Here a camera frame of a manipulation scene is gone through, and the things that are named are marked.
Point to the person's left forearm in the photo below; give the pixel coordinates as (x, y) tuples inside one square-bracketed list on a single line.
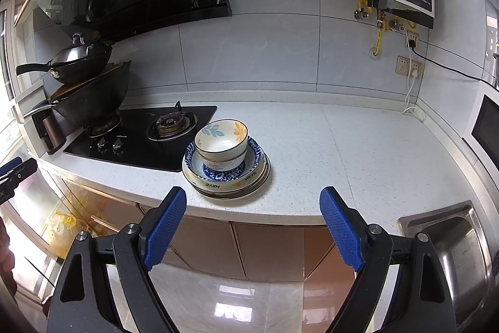
[(6, 259)]

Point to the gas burner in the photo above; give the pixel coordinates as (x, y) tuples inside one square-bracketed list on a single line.
[(102, 127), (171, 124)]

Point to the brown metal container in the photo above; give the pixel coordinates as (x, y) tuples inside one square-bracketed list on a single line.
[(50, 132)]

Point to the stainless steel sink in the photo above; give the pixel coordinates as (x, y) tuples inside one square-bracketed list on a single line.
[(460, 259)]

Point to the yellow bear print plate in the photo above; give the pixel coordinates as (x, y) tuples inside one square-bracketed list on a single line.
[(249, 190), (234, 184)]

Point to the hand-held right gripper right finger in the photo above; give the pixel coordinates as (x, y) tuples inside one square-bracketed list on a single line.
[(341, 231)]

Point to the black wok lid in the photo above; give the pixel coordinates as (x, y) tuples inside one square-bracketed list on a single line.
[(74, 54)]

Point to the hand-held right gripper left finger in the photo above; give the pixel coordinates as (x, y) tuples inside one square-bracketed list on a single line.
[(165, 227)]

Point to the blue patterned bowl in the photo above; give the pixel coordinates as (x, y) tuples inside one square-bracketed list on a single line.
[(224, 174)]

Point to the white microwave oven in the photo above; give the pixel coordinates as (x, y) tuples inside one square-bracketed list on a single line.
[(485, 130)]

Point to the large black wok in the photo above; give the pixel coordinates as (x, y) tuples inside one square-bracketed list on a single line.
[(93, 103)]

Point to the flower print bowl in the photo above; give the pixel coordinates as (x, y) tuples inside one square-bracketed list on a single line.
[(222, 143)]

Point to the brass pipe fittings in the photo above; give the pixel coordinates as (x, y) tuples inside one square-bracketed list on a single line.
[(390, 21)]

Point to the striped patterned plate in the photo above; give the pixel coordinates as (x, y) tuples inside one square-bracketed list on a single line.
[(241, 196)]

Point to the black gas stove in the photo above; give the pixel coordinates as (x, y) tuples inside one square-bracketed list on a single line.
[(167, 157)]

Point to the beige wall outlet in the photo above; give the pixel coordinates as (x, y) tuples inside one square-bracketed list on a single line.
[(405, 65)]

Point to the white wall outlet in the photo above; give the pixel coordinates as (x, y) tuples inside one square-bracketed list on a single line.
[(412, 38)]

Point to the stove knob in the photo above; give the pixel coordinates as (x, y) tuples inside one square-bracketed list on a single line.
[(119, 148), (102, 145)]

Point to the brown cabinet door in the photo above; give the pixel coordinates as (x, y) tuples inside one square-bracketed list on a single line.
[(269, 251), (202, 243), (323, 259), (101, 208)]

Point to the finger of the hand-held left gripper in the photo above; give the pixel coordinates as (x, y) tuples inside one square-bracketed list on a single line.
[(9, 166), (25, 171)]

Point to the small white bowl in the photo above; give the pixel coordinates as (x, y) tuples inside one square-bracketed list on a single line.
[(230, 163)]

